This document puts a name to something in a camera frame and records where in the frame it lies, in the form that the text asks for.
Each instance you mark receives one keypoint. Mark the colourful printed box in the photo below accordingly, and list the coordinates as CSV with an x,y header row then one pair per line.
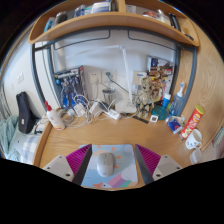
x,y
162,70

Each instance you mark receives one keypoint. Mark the red chips can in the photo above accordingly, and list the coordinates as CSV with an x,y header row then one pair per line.
x,y
192,121

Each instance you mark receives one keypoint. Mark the white red-pump lotion bottle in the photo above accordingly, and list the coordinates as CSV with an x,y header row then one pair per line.
x,y
55,120

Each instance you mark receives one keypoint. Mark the brown tree-creature figurine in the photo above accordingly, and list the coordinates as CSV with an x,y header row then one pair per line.
x,y
146,96

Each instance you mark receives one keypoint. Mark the white charger block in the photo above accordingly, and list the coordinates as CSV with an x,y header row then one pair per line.
x,y
79,110
94,108

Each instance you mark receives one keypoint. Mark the black bag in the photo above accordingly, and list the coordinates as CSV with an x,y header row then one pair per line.
x,y
24,113

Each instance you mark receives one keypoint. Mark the small white cube clock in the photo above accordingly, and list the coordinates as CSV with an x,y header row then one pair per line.
x,y
153,118

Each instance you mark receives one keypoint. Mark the blue white tube bottle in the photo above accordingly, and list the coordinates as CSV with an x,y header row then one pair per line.
x,y
166,100

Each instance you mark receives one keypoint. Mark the wooden wall shelf unit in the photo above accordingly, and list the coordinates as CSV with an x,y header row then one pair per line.
x,y
110,20

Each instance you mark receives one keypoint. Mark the white desk lamp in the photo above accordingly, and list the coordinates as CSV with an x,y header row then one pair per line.
x,y
126,76

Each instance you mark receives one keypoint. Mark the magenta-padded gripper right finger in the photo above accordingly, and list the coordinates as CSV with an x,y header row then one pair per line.
x,y
149,159

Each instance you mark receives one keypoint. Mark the blue spray bottle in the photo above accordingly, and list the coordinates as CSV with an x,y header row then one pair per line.
x,y
176,105

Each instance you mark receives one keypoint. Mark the sky print mouse pad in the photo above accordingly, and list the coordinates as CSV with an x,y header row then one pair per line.
x,y
125,173

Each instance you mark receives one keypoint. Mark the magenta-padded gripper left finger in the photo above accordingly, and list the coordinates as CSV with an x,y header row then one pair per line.
x,y
76,159

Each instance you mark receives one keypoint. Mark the translucent plastic cup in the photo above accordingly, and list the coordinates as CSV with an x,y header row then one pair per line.
x,y
196,156

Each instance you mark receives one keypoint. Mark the light teal bedding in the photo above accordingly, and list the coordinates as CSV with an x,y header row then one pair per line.
x,y
13,140

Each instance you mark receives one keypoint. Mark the grey computer mouse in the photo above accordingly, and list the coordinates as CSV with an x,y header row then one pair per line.
x,y
105,165

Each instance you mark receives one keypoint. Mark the blue robot model kit box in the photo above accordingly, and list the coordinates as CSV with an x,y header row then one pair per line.
x,y
69,86

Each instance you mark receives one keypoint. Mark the clear glass jar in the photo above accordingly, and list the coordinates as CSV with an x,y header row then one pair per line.
x,y
109,96

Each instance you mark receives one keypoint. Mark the teal bowl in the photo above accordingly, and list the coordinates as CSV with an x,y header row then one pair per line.
x,y
160,113

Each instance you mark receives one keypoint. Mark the blue snack packet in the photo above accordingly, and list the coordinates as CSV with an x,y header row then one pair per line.
x,y
174,125

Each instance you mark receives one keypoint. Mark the white mug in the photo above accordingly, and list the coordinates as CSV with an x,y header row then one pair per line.
x,y
193,140

